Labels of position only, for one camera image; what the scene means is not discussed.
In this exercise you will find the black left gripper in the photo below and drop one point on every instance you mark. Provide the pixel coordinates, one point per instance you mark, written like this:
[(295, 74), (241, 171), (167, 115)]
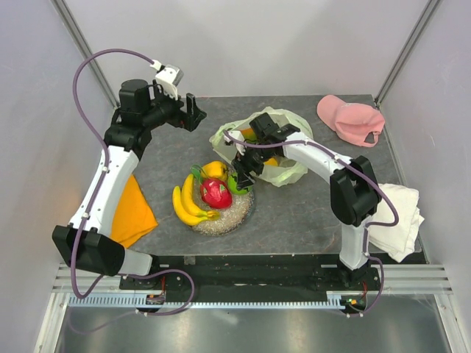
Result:
[(193, 115)]

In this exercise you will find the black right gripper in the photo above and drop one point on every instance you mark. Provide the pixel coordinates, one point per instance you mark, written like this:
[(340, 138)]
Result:
[(243, 162)]

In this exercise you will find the green fake apple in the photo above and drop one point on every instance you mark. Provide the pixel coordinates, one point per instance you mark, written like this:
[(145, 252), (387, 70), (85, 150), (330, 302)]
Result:
[(233, 185)]

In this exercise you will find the red fake dragon fruit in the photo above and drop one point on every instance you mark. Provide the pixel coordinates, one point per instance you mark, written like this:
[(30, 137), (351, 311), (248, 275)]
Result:
[(214, 192)]

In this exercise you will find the yellow fake bell pepper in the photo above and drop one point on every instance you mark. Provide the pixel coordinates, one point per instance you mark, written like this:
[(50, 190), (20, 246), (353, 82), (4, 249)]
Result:
[(216, 170)]

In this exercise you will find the yellow fake lemon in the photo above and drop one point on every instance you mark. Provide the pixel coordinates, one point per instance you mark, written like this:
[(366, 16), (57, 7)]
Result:
[(272, 162)]

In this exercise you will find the translucent green plastic bag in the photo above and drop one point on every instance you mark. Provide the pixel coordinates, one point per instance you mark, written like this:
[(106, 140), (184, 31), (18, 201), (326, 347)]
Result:
[(286, 171)]

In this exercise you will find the yellow fake banana bunch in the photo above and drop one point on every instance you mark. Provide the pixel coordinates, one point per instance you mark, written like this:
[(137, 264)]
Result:
[(185, 207)]

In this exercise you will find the orange green fake mango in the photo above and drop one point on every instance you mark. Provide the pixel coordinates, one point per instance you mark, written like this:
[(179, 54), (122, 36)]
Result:
[(249, 135)]

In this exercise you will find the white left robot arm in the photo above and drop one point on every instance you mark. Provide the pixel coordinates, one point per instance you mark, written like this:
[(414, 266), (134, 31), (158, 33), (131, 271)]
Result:
[(85, 243)]

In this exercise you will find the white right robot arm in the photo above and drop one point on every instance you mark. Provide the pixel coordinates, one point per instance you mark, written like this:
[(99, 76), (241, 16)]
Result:
[(353, 186)]

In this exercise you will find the speckled glass plate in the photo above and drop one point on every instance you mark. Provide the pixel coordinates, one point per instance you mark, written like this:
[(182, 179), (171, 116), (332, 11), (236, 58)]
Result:
[(229, 219)]

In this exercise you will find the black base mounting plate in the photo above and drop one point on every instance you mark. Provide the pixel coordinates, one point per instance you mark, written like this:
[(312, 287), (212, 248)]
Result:
[(313, 272)]

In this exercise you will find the orange cloth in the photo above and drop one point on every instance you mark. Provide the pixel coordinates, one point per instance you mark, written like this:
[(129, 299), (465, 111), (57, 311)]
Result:
[(133, 217)]

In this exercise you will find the pink baseball cap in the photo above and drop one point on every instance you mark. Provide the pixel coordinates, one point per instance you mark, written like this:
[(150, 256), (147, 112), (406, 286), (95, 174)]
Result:
[(355, 123)]

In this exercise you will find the white folded towel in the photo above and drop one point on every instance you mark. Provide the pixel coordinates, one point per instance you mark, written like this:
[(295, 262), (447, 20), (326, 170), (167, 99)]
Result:
[(399, 241)]

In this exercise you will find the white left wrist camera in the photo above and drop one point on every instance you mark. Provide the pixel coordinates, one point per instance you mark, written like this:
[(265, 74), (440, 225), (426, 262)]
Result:
[(168, 77)]

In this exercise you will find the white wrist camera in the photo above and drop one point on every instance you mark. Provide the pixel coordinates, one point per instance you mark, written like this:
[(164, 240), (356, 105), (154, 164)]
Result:
[(168, 77), (235, 138)]

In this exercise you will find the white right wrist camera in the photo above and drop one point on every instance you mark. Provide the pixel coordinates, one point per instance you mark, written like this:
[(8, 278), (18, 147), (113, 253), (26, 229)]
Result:
[(235, 138)]

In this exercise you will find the grey slotted cable duct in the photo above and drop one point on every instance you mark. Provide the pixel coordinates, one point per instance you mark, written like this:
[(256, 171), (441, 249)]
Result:
[(144, 301)]

